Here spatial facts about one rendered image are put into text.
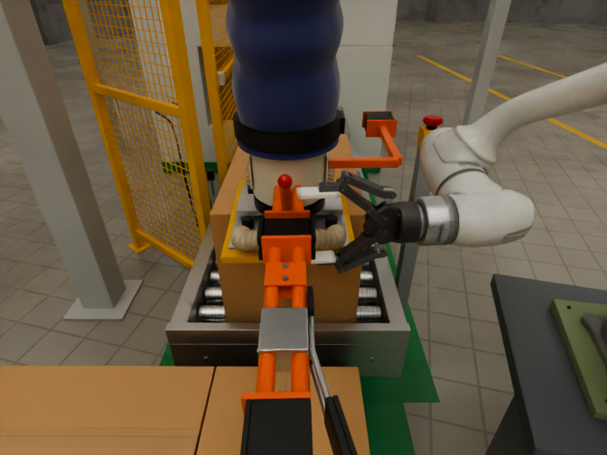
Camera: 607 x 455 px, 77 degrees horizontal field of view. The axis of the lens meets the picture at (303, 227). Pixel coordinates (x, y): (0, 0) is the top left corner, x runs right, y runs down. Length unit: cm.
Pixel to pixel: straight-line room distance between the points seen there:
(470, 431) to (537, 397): 85
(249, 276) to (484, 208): 65
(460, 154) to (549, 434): 54
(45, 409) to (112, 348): 88
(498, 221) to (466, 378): 126
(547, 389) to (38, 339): 207
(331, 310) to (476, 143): 64
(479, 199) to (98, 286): 184
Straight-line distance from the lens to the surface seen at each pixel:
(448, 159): 80
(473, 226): 71
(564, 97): 76
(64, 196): 192
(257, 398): 44
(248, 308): 118
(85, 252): 206
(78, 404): 121
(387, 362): 126
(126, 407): 115
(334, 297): 114
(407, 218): 68
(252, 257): 81
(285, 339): 49
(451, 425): 176
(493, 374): 198
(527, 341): 105
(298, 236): 62
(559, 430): 93
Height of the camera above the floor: 145
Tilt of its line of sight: 33 degrees down
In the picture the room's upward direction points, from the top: straight up
